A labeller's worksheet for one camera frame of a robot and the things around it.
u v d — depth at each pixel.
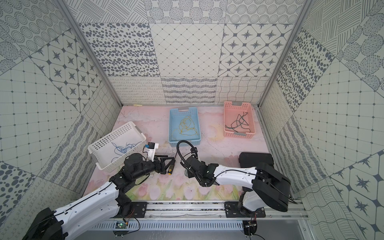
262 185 0.43
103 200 0.53
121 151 0.95
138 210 0.74
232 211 0.73
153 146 0.71
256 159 0.87
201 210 0.76
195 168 0.63
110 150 0.93
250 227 0.72
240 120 1.10
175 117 1.14
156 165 0.69
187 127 1.08
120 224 0.71
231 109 1.18
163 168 0.69
